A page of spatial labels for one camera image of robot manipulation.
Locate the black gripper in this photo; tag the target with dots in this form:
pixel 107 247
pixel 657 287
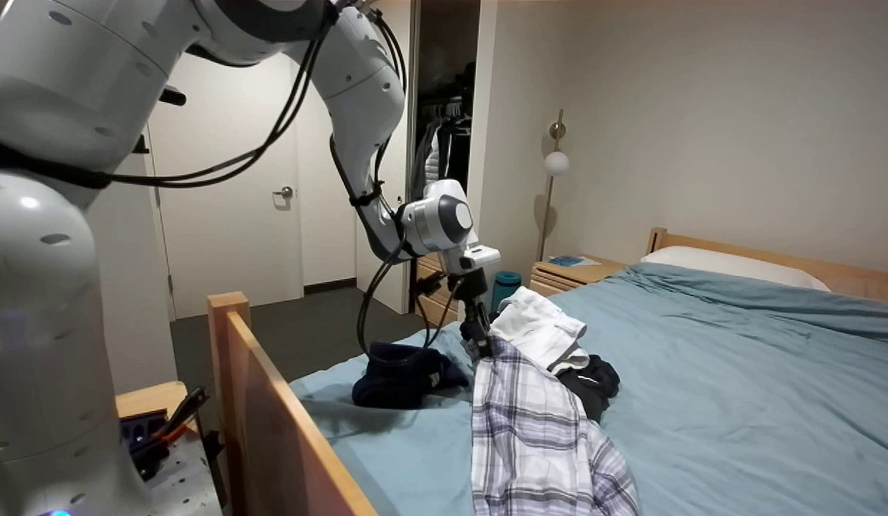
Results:
pixel 471 290

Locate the checked white blue trousers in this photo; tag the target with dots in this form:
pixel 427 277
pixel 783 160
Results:
pixel 533 452

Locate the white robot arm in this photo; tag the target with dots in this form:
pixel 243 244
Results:
pixel 79 82

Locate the teal bin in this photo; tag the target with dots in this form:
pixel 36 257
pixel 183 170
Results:
pixel 503 287

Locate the wooden nightstand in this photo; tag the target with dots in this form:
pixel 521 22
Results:
pixel 563 274

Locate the white folded garment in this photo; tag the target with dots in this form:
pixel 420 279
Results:
pixel 541 330

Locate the navy blue garment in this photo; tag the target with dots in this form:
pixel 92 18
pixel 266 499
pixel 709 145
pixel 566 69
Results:
pixel 401 378

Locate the dark navy garment under white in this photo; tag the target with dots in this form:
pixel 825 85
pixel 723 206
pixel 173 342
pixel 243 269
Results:
pixel 597 386

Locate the white pillow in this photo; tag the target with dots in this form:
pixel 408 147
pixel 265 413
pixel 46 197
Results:
pixel 735 266

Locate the white door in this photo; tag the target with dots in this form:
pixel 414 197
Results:
pixel 239 233

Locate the light blue bed sheet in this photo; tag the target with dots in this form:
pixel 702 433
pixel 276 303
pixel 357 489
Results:
pixel 735 399

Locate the wooden side table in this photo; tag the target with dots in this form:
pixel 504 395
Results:
pixel 148 399

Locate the wooden bed frame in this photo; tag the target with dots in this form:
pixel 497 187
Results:
pixel 278 458

